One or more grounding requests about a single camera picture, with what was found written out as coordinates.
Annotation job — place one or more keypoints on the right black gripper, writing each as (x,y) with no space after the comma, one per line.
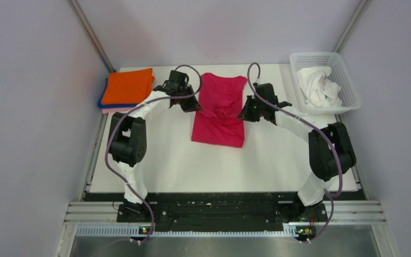
(245,114)

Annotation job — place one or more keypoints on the folded pink t-shirt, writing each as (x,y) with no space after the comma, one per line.
(112,110)

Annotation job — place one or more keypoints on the crimson red t-shirt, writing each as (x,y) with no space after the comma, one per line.
(217,123)

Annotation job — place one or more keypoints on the folded orange t-shirt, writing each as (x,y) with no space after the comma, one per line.
(129,87)

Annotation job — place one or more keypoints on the white plastic laundry basket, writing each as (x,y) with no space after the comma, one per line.
(340,74)

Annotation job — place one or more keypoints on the folded blue t-shirt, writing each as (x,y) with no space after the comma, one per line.
(109,106)

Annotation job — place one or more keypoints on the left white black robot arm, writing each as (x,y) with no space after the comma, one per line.
(127,141)

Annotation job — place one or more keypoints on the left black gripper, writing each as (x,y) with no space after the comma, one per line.
(193,104)

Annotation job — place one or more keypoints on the white slotted cable duct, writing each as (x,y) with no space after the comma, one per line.
(139,231)

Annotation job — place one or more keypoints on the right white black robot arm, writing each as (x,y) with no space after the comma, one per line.
(330,150)

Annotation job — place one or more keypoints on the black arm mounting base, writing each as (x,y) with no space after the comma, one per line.
(214,212)

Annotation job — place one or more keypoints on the crumpled white t-shirt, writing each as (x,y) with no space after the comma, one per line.
(320,92)

